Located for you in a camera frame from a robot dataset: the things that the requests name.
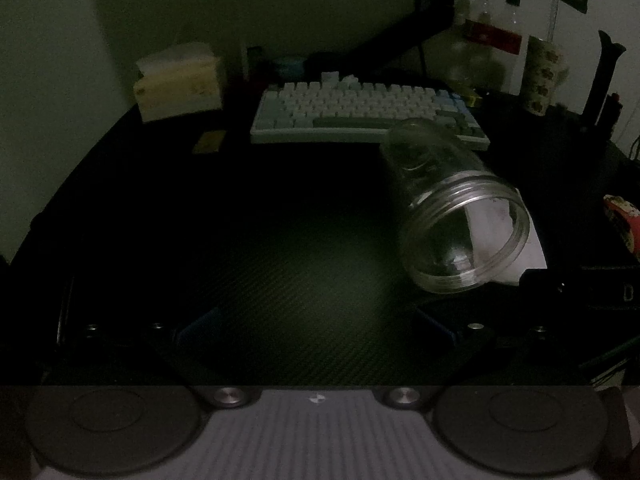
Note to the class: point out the patterned paper cup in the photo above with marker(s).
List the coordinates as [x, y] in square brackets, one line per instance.
[542, 75]

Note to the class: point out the black monitor stand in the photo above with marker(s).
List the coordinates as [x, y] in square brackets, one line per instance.
[395, 30]

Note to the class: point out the red and white packet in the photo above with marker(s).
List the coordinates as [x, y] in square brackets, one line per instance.
[625, 222]

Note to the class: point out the clear plastic jar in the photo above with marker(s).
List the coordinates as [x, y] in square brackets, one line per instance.
[450, 195]

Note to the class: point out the white and blue keyboard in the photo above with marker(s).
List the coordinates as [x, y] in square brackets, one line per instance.
[350, 107]

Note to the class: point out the small yellow card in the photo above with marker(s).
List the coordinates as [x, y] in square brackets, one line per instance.
[209, 142]

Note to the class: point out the yellow tissue box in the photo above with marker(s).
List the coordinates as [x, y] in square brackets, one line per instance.
[177, 85]

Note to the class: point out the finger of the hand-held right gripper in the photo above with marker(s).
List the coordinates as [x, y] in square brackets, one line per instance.
[542, 285]

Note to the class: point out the yellow-capped red-label bottle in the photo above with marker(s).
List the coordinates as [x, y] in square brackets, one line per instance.
[481, 17]

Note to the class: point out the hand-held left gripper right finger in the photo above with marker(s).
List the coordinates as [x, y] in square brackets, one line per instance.
[436, 324]

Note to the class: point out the black forked stand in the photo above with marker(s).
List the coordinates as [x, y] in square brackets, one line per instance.
[602, 85]

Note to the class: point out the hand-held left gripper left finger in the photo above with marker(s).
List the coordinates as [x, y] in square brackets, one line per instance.
[199, 331]

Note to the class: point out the clear round glass jar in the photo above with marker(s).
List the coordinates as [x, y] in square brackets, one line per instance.
[467, 62]

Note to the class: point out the black-capped red-label bottle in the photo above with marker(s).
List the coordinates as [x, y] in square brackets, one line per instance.
[511, 25]

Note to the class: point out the white paper tissue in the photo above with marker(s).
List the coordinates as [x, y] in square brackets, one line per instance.
[531, 255]

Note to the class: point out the small blue box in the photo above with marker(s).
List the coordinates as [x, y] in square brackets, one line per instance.
[289, 66]

